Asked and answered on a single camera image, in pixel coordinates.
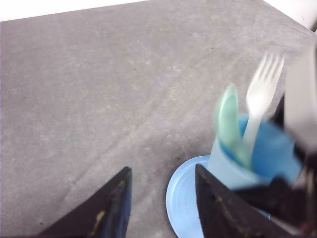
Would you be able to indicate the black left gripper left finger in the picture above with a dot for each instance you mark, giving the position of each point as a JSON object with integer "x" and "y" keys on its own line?
{"x": 104, "y": 215}

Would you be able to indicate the mint green plastic spoon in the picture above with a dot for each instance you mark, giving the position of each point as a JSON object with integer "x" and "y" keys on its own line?
{"x": 228, "y": 131}

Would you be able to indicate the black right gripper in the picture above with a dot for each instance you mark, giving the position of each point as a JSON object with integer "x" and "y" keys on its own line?
{"x": 296, "y": 206}

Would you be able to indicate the white plastic fork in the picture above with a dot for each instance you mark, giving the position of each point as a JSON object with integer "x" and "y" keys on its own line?
{"x": 260, "y": 94}

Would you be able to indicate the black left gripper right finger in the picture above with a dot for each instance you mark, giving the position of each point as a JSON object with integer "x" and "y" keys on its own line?
{"x": 223, "y": 214}

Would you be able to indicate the light blue plastic cup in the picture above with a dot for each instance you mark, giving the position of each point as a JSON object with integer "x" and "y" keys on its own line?
{"x": 273, "y": 155}

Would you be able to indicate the dark grey tablecloth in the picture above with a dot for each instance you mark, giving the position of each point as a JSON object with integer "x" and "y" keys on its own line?
{"x": 86, "y": 93}

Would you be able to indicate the blue plastic plate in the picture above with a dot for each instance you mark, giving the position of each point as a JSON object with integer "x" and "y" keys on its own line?
{"x": 181, "y": 204}

